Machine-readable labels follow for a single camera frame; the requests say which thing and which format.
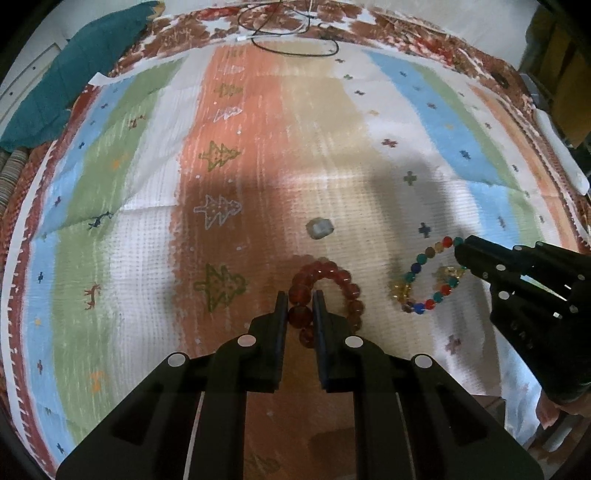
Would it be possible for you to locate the multicolour bead bracelet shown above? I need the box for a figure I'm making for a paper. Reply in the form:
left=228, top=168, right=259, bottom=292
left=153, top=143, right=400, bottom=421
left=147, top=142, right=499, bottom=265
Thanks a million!
left=389, top=235, right=468, bottom=316

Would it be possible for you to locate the dark red bead bracelet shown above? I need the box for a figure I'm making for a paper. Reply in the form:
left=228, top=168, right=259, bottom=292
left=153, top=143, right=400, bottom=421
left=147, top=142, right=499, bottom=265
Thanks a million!
left=287, top=260, right=366, bottom=349

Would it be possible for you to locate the white rolled cloth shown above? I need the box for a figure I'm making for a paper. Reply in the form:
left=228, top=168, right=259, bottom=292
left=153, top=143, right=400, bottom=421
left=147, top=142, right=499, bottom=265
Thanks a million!
left=534, top=109, right=590, bottom=196

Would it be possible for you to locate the small black object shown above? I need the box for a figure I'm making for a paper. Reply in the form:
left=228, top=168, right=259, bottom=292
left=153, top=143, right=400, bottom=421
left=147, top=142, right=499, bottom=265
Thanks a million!
left=491, top=71, right=509, bottom=88

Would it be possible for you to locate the yellow hanging cloth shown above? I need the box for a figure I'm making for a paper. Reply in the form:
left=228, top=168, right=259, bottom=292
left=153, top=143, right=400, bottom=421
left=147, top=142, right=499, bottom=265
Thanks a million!
left=521, top=1, right=590, bottom=147

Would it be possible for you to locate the small grey stone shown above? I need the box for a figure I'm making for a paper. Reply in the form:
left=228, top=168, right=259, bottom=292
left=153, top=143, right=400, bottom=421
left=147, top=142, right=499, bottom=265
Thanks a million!
left=305, top=217, right=335, bottom=240

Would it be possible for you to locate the red floral blanket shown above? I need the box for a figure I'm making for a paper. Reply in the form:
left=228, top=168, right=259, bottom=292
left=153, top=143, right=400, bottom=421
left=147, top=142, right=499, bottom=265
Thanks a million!
left=0, top=0, right=591, bottom=480

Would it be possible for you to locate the teal pillow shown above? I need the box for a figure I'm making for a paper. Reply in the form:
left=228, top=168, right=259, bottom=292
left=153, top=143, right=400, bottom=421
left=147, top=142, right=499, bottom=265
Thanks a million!
left=1, top=1, right=165, bottom=152

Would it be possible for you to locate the black cable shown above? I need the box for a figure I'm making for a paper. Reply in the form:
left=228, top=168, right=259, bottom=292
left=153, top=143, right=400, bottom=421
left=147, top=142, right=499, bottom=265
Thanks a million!
left=237, top=0, right=340, bottom=58

